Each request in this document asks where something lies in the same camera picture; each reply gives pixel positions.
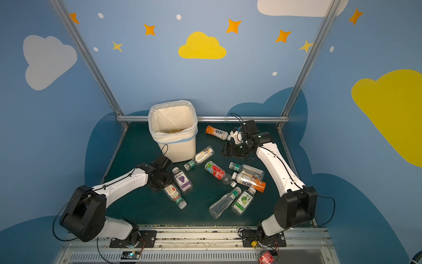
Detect aluminium right upright post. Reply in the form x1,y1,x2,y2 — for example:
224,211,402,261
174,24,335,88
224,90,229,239
277,0,342,132

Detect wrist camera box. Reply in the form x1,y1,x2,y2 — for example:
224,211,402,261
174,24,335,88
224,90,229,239
241,120,259,138
151,155,171,171

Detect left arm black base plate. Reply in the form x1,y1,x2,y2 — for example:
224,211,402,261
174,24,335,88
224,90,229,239
109,230,157,249

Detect white ribbed plastic bin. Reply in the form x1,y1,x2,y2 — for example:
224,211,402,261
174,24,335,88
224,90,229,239
148,100,199,164

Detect lime green label bottle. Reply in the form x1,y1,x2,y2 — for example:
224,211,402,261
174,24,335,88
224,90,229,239
232,187,256,216

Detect aluminium left upright post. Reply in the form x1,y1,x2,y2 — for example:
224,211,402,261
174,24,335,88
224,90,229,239
49,0,124,117

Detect clear blue-edged bin liner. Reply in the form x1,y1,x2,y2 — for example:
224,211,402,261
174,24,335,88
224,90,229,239
148,100,198,145

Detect red green label soda bottle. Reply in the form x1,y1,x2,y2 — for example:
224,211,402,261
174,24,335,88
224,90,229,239
204,161,237,188

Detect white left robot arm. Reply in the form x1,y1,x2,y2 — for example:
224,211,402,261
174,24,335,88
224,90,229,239
59,161,173,248

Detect aluminium frame back rail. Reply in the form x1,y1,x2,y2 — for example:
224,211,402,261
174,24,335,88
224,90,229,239
116,115,289,123

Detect aluminium upright post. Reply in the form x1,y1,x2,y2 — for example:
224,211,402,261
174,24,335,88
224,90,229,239
277,0,342,132
49,0,124,117

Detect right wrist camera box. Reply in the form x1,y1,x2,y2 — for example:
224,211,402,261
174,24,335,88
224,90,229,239
241,120,259,138

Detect crane label clear bottle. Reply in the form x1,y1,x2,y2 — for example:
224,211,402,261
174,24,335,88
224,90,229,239
184,146,215,171

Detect orange white label bottle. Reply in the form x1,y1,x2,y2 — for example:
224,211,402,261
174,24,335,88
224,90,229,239
232,172,266,193

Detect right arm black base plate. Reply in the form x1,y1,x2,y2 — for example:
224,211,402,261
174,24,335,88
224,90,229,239
237,228,286,248

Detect clear green cap water bottle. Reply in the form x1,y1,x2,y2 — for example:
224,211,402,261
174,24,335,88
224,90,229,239
229,162,264,180

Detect orange bottle near back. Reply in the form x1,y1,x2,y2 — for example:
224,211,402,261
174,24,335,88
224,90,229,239
206,125,231,141

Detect grape juice purple label bottle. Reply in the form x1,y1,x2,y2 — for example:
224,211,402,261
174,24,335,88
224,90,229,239
172,167,193,194

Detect green circuit board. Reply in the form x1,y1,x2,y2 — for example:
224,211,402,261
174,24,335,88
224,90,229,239
120,251,140,260

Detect yellow tea red label bottle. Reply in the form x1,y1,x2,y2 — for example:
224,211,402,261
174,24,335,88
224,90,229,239
166,129,183,134

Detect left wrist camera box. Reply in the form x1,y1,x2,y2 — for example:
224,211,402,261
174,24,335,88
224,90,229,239
151,155,171,171

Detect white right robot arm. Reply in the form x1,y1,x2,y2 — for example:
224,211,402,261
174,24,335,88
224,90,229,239
222,132,318,238

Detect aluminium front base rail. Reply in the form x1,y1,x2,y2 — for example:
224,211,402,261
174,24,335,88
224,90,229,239
54,225,339,264

